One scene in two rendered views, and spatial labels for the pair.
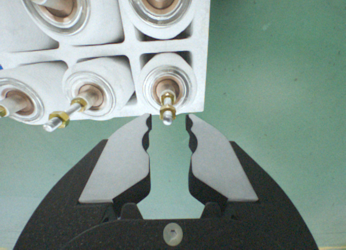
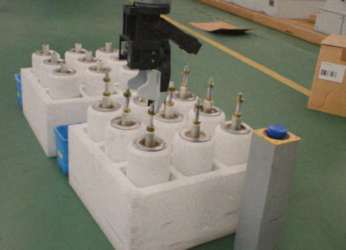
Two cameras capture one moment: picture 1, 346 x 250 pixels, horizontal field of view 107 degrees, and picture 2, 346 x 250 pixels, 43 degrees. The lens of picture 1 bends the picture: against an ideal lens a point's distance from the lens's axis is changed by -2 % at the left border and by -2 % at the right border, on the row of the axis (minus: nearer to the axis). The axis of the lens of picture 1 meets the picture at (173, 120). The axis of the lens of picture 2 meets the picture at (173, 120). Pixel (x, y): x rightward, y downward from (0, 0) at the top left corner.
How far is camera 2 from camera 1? 0.91 m
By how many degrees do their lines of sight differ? 86
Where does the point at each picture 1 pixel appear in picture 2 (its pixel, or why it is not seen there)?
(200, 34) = (191, 179)
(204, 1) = (209, 176)
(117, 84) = (139, 131)
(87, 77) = (138, 121)
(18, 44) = (137, 114)
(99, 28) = (165, 127)
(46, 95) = (115, 113)
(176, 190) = not seen: outside the picture
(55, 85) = not seen: hidden behind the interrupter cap
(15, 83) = (118, 106)
